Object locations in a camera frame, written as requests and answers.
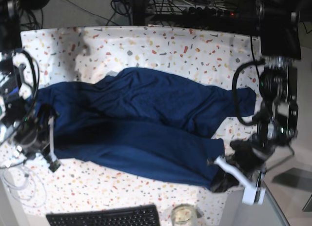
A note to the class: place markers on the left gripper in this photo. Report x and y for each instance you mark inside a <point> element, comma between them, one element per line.
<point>251,154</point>

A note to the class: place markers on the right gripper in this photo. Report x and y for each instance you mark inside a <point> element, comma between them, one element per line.
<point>36,134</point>

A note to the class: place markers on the blue t-shirt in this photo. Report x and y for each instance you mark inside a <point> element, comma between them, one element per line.
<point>144,122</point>

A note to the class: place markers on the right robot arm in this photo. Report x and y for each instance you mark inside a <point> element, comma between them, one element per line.
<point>25,120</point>

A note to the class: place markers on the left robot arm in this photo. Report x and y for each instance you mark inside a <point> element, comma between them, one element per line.
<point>276,121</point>

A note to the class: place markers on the grey monitor edge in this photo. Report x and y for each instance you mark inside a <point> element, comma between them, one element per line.
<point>236,213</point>

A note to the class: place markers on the glass jar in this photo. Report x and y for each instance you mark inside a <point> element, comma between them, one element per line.
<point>184,215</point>

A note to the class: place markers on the black keyboard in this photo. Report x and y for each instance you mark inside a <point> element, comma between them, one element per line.
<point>146,215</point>

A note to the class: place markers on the black power strip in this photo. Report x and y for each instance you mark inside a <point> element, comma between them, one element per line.
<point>170,8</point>

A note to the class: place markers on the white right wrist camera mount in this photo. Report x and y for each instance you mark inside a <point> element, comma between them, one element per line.
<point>48,152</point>

